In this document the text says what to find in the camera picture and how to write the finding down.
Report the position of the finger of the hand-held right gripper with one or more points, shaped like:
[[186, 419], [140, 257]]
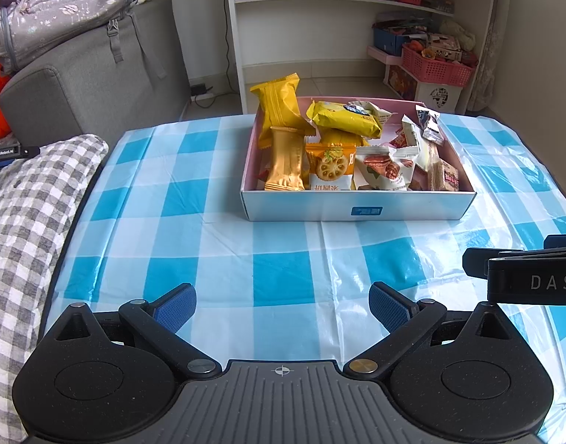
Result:
[[477, 263], [563, 242]]

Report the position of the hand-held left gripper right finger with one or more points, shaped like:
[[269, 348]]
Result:
[[389, 305]]

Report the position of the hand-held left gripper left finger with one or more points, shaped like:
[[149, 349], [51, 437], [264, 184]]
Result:
[[174, 307]]

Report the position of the pink wafer packet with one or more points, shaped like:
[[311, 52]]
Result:
[[444, 173]]

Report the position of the pink-lined silver box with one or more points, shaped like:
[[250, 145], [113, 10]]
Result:
[[310, 206]]

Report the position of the white pecan packet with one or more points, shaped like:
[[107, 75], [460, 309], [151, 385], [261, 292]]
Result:
[[384, 169]]

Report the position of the red strawberry candy packet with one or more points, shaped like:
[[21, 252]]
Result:
[[396, 140]]

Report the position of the small silver packet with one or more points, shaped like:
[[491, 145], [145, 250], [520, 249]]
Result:
[[430, 122]]

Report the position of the orange biscuit packet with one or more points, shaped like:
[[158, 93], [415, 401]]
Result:
[[329, 166]]

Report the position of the large yellow packet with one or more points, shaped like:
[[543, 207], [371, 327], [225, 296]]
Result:
[[340, 138], [276, 106]]

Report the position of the gold bar packet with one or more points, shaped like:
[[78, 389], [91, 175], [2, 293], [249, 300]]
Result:
[[285, 162]]

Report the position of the small yellow blue-label packet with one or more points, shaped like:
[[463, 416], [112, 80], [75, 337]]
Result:
[[338, 118]]

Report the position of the blue checkered tablecloth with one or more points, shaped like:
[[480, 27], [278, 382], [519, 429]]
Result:
[[218, 240]]

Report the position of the grey checkered cushion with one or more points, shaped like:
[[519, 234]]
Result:
[[28, 240]]

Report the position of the white printed storage box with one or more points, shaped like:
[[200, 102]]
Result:
[[438, 97]]

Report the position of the orange printed box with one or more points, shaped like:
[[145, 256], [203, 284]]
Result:
[[403, 82]]

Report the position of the large red plastic basket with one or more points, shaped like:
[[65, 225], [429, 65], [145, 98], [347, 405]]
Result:
[[435, 71]]

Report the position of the patterned curtain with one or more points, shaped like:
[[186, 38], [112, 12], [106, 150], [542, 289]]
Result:
[[493, 55]]

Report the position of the pile of assorted packets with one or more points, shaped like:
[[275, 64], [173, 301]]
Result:
[[433, 48]]

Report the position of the pink plastic tray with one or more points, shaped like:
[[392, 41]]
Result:
[[383, 58]]

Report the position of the grey sofa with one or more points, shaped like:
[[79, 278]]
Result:
[[102, 92]]

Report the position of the black and blue device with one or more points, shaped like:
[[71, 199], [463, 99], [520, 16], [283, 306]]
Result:
[[7, 153]]

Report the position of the pale green plush toy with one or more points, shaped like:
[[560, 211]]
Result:
[[458, 34]]

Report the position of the blue box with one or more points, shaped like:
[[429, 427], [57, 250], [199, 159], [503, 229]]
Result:
[[387, 41]]

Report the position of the white bookshelf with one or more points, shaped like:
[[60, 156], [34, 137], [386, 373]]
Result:
[[264, 32]]

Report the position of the grey floral backpack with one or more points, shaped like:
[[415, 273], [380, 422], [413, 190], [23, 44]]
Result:
[[56, 4]]

